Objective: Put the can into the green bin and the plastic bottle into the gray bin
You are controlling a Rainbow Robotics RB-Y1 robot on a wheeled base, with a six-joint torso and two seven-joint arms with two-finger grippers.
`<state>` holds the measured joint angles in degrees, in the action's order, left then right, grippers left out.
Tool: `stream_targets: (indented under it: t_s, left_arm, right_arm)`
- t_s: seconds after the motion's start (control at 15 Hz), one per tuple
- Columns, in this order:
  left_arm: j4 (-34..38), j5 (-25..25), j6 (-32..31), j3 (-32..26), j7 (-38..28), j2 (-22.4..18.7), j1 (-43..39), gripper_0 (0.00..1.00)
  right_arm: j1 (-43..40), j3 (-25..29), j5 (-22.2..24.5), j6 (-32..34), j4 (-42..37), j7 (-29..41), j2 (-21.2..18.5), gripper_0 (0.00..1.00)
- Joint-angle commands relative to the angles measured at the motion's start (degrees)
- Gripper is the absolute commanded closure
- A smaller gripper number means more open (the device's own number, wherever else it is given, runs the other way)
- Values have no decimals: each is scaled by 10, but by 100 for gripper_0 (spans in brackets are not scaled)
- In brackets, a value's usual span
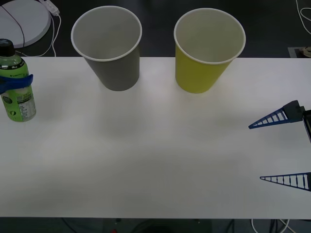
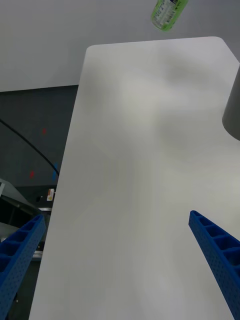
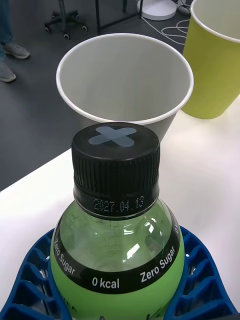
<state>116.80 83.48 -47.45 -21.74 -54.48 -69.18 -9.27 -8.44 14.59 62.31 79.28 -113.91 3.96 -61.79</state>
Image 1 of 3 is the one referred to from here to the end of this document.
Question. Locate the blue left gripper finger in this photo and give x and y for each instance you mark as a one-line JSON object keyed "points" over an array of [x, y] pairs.
{"points": [[17, 82]]}

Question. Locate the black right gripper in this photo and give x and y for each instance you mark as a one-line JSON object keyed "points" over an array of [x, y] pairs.
{"points": [[307, 131]]}

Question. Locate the green bottle with black cap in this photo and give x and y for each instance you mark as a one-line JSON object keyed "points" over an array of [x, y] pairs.
{"points": [[14, 65]]}

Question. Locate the round white floor base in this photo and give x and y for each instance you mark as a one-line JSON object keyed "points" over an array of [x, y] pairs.
{"points": [[29, 21]]}

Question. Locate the white power strip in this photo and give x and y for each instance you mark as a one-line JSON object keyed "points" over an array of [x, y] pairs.
{"points": [[51, 6]]}

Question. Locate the grey floor outlet box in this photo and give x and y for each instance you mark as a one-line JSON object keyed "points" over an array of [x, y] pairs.
{"points": [[295, 52]]}

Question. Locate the grey plastic waste bin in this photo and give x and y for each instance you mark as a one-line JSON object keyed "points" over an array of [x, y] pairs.
{"points": [[114, 72]]}

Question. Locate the yellow-green plastic waste bin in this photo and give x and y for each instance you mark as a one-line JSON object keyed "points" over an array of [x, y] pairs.
{"points": [[194, 75]]}

